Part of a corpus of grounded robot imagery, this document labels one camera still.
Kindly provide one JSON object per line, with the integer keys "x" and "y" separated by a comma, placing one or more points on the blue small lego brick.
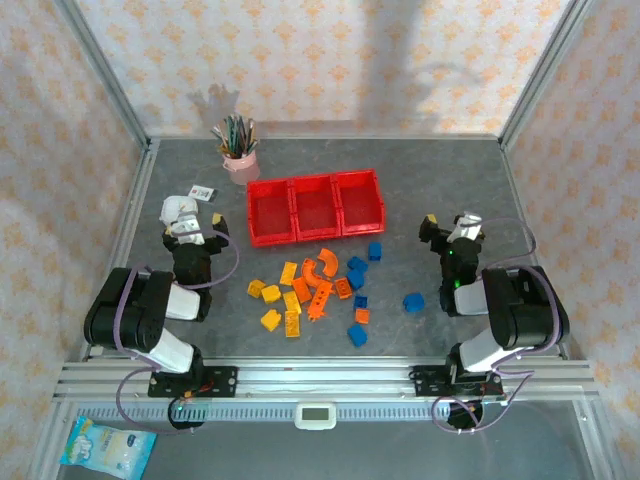
{"x": 360, "y": 301}

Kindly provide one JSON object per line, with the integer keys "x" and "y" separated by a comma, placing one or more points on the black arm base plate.
{"x": 430, "y": 380}
{"x": 220, "y": 380}

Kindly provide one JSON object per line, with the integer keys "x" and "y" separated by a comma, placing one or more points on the orange long lego plate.
{"x": 321, "y": 295}

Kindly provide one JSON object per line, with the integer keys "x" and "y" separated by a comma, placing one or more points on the orange curved lego piece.
{"x": 310, "y": 272}
{"x": 330, "y": 260}

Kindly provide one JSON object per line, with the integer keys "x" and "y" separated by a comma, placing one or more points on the white digital timer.
{"x": 315, "y": 416}

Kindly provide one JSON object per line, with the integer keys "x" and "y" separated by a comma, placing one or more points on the pink cup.
{"x": 242, "y": 167}

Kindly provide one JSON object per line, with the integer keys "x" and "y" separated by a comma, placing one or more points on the blue wet wipes pack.
{"x": 107, "y": 447}

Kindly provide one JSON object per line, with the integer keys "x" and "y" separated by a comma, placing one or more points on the aluminium frame post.
{"x": 105, "y": 75}
{"x": 545, "y": 70}

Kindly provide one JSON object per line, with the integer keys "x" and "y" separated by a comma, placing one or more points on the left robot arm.
{"x": 125, "y": 310}

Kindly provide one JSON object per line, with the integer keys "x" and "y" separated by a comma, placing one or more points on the yellow long lego plate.
{"x": 292, "y": 325}

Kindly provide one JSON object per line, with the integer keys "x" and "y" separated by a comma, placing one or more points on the yellow lego brick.
{"x": 270, "y": 320}
{"x": 256, "y": 288}
{"x": 270, "y": 294}

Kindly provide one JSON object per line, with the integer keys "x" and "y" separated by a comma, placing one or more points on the orange square lego brick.
{"x": 362, "y": 315}

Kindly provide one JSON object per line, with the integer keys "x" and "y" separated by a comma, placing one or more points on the white square clock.
{"x": 172, "y": 206}

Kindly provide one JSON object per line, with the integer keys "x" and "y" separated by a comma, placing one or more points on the bundle of coloured pencils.
{"x": 235, "y": 132}

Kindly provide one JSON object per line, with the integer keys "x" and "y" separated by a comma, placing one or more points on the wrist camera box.
{"x": 467, "y": 227}
{"x": 189, "y": 236}

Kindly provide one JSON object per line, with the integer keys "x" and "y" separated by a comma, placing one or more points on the aluminium front rail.
{"x": 325, "y": 377}

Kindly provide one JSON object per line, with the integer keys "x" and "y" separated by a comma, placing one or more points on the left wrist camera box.
{"x": 189, "y": 236}

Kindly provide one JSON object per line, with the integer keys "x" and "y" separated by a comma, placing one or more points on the small white card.
{"x": 202, "y": 192}

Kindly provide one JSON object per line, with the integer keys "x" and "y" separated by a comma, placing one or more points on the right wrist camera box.
{"x": 467, "y": 227}

